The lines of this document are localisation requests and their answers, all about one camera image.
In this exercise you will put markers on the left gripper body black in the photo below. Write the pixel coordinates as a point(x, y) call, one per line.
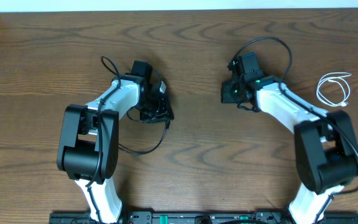
point(155, 110)

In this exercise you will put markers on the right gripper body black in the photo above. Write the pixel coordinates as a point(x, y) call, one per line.
point(232, 93)

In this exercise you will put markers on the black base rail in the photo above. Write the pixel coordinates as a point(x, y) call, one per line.
point(260, 216)

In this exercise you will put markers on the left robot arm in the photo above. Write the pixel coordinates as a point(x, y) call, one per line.
point(89, 139)

